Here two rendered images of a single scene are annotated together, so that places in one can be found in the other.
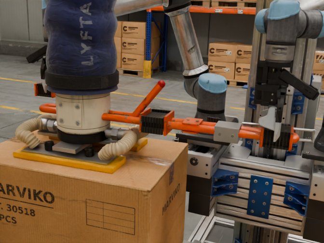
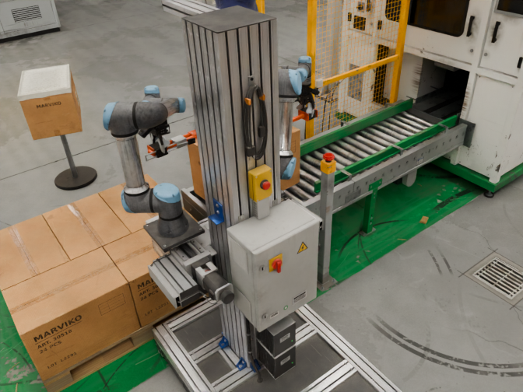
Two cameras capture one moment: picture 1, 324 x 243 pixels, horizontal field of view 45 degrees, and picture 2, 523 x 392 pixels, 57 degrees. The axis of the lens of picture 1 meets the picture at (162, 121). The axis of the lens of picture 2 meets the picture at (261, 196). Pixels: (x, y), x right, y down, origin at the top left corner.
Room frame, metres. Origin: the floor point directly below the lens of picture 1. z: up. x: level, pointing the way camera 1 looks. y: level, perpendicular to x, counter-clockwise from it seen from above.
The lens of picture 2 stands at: (2.77, -1.94, 2.49)
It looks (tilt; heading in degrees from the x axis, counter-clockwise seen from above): 35 degrees down; 124
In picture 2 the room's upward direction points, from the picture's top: 3 degrees counter-clockwise
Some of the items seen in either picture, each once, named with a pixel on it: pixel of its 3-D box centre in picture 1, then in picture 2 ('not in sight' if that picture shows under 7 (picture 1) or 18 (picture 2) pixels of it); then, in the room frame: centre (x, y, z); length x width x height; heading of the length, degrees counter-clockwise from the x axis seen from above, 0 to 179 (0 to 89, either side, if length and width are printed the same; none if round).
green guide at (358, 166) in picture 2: not in sight; (396, 152); (1.89, 1.28, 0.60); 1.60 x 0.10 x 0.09; 69
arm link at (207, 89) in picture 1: (211, 91); not in sight; (1.59, -0.20, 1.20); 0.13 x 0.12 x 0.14; 16
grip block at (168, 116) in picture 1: (156, 121); not in sight; (1.13, 0.01, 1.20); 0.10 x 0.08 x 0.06; 162
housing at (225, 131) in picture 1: (227, 131); (179, 141); (1.06, -0.19, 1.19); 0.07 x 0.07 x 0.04; 72
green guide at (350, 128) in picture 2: not in sight; (346, 127); (1.39, 1.48, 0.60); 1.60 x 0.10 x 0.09; 69
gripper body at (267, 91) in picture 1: (272, 83); (158, 124); (1.04, -0.30, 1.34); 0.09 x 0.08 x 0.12; 73
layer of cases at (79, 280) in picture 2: not in sight; (103, 261); (0.57, -0.56, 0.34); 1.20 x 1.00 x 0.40; 69
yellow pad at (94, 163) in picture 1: (69, 152); not in sight; (1.12, 0.28, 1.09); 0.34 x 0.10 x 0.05; 72
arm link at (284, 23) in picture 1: (283, 22); (152, 97); (1.04, -0.30, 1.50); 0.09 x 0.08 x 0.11; 120
